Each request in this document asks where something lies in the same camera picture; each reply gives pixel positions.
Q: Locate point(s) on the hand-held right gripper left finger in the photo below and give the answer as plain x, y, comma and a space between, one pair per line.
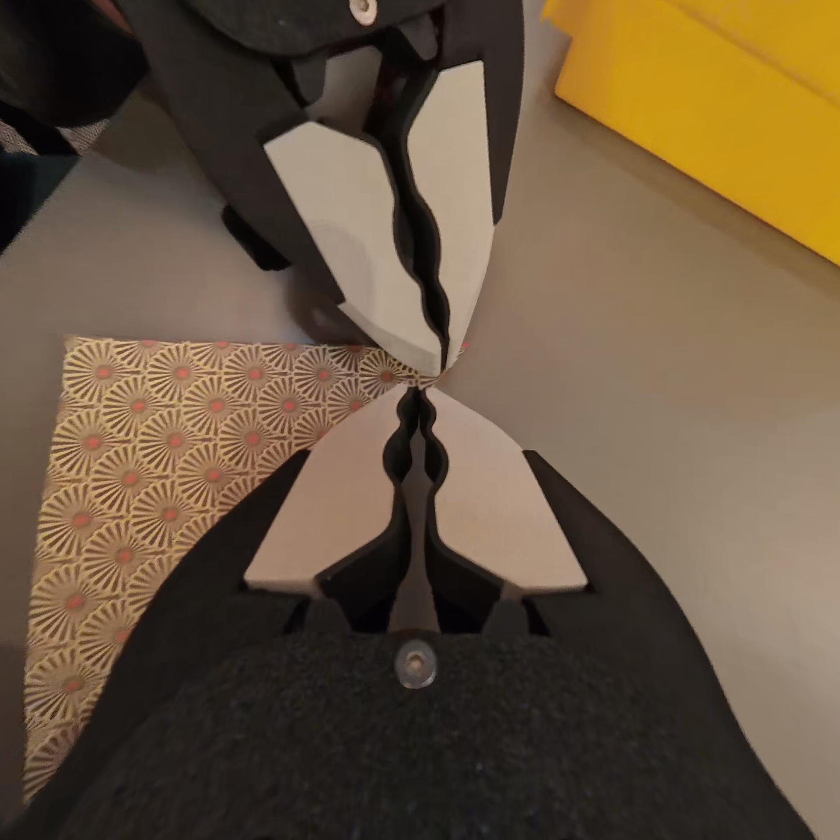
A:
328, 512

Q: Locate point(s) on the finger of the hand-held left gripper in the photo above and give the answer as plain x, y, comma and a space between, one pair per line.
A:
341, 216
459, 184

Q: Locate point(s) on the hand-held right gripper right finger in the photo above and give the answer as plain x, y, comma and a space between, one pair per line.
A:
499, 512

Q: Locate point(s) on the gold patterned origami paper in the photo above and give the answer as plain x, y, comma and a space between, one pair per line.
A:
131, 459

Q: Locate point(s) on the speckled grey fabric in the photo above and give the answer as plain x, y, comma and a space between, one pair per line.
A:
65, 139

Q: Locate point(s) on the dark teal cloth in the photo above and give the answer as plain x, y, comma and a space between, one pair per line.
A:
26, 197

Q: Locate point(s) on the yellow box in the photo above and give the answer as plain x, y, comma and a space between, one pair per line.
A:
689, 98

